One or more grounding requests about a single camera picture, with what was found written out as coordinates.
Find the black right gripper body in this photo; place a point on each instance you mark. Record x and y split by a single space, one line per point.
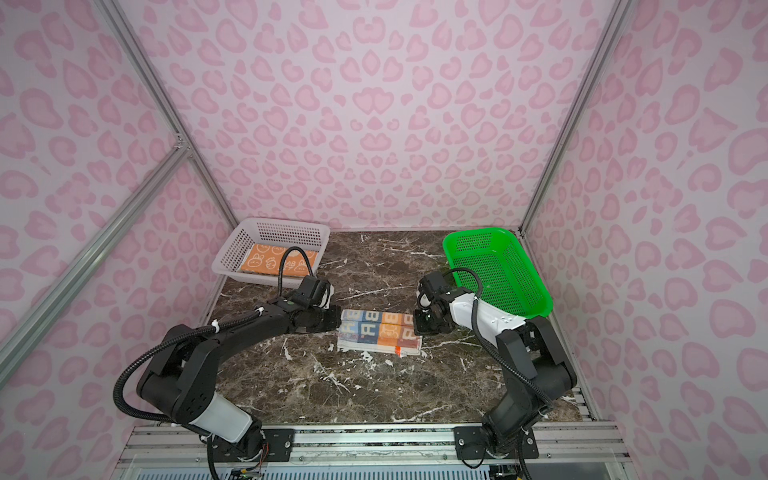
429 322

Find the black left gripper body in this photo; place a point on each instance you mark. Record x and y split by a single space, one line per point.
324 318

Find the pale blue patterned towel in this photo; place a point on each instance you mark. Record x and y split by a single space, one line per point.
380 332

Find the orange bunny towel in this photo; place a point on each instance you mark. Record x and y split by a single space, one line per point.
264 259

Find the green plastic basket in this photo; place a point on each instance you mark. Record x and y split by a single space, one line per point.
510 280

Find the white plastic basket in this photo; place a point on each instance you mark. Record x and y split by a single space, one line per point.
310 237

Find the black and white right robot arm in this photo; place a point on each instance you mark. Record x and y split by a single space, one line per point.
536 368

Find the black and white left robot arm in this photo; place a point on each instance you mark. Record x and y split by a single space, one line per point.
180 380

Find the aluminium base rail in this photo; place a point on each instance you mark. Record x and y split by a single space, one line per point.
563 450

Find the aluminium diagonal frame bar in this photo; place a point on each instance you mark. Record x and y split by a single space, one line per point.
38 320

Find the aluminium frame corner post left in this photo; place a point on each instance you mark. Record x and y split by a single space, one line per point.
128 39

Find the aluminium frame corner post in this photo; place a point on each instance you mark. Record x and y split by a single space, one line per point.
128 39
620 16

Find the aluminium frame corner post right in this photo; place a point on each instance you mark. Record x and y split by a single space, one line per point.
620 16

